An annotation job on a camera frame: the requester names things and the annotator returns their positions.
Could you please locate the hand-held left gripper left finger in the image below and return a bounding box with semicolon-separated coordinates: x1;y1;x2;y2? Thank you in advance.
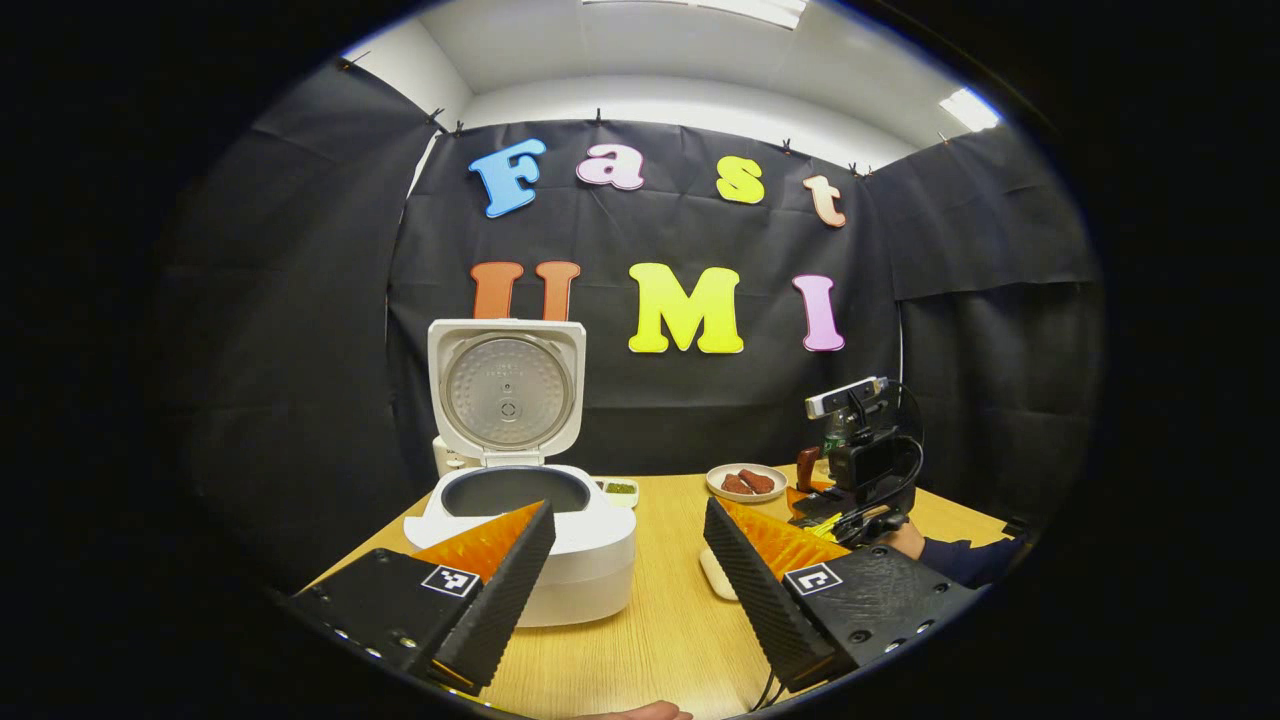
283;499;558;696

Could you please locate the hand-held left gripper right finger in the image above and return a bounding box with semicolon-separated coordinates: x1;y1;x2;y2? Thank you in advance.
702;496;983;694

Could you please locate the white rice cooker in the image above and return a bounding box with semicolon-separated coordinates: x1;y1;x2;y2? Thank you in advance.
403;318;638;629

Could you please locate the white round plate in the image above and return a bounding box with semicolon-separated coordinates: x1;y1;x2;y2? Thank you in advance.
705;463;789;504

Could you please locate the small ceiling light panel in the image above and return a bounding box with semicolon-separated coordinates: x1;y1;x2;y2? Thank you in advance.
938;87;1001;133

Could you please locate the long ceiling light panel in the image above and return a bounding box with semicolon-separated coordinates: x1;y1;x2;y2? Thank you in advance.
583;0;809;29

